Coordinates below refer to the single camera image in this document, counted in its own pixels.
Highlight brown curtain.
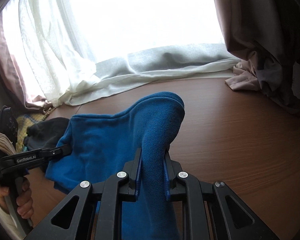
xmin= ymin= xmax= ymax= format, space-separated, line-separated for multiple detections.
xmin=0 ymin=14 xmax=53 ymax=113
xmin=214 ymin=0 xmax=300 ymax=112

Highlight brown curtain left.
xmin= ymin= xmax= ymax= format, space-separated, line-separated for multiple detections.
xmin=0 ymin=14 xmax=53 ymax=113

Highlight beige sleeve forearm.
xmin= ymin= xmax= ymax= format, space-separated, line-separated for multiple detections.
xmin=0 ymin=133 xmax=16 ymax=156

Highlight brown curtain right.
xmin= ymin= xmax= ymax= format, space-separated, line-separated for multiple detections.
xmin=214 ymin=0 xmax=300 ymax=112

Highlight person left hand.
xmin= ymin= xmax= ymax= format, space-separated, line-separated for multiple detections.
xmin=0 ymin=178 xmax=34 ymax=219

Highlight blue fleece pants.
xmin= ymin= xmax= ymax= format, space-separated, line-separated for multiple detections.
xmin=46 ymin=92 xmax=185 ymax=239

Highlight white sheer curtain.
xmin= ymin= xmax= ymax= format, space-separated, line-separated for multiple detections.
xmin=17 ymin=0 xmax=240 ymax=108

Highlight black cloth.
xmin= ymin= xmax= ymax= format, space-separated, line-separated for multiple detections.
xmin=24 ymin=116 xmax=71 ymax=173

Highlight yellow patterned cloth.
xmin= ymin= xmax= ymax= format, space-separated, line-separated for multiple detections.
xmin=16 ymin=107 xmax=54 ymax=153

